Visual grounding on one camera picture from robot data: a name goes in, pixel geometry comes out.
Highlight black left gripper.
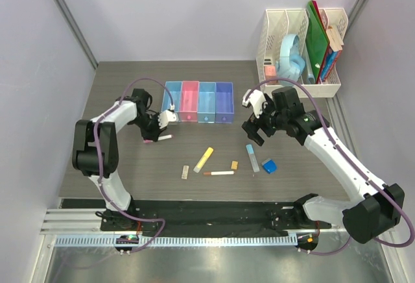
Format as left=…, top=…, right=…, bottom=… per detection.
left=131, top=112, right=167, bottom=142

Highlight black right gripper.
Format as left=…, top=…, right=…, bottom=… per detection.
left=242, top=95, right=287, bottom=146

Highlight white pink-tipped pen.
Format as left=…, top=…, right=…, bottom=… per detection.
left=143, top=134, right=173, bottom=143

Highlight blue capped highlighter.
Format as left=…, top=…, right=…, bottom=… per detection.
left=246, top=144, right=259, bottom=173

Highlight small orange eraser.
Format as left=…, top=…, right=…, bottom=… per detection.
left=231, top=161, right=238, bottom=170

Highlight blue pencil sharpener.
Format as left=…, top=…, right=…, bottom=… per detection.
left=261, top=158, right=278, bottom=175

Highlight white brown-capped pen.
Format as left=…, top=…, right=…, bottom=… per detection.
left=203, top=171, right=235, bottom=176

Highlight blue pink drawer organizer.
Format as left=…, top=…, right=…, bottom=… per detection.
left=161, top=80, right=234, bottom=124

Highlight yellow highlighter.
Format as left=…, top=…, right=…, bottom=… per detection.
left=193, top=147, right=213, bottom=173

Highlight pink cube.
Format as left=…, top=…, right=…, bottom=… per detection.
left=264, top=65, right=278, bottom=85

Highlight light blue headphones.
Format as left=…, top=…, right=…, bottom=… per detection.
left=277, top=34, right=305, bottom=86

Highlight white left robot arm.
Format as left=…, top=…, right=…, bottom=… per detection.
left=72, top=88, right=166, bottom=230

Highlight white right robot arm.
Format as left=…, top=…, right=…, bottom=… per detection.
left=242, top=87, right=405, bottom=244

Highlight beige speckled eraser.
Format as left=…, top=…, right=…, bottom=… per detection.
left=181, top=165, right=189, bottom=180

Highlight white mesh file organizer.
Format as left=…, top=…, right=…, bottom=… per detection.
left=256, top=8, right=348, bottom=98

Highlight red folder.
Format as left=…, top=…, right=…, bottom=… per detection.
left=311, top=0, right=329, bottom=82

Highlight green folder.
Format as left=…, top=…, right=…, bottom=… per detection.
left=305, top=0, right=329, bottom=83

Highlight books in organizer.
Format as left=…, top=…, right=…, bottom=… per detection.
left=320, top=25, right=344, bottom=82

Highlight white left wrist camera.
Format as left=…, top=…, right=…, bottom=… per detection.
left=158, top=110, right=179, bottom=129

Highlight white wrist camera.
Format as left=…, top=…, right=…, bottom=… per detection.
left=242, top=90, right=268, bottom=119
left=158, top=110, right=179, bottom=129

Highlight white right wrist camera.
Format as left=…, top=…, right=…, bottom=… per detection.
left=242, top=90, right=268, bottom=119

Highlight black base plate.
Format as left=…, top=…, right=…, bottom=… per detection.
left=95, top=201, right=331, bottom=238

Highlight aluminium rail frame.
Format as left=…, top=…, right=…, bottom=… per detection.
left=39, top=94, right=396, bottom=236

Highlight white slotted cable duct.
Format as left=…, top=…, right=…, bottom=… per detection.
left=54, top=234, right=298, bottom=249

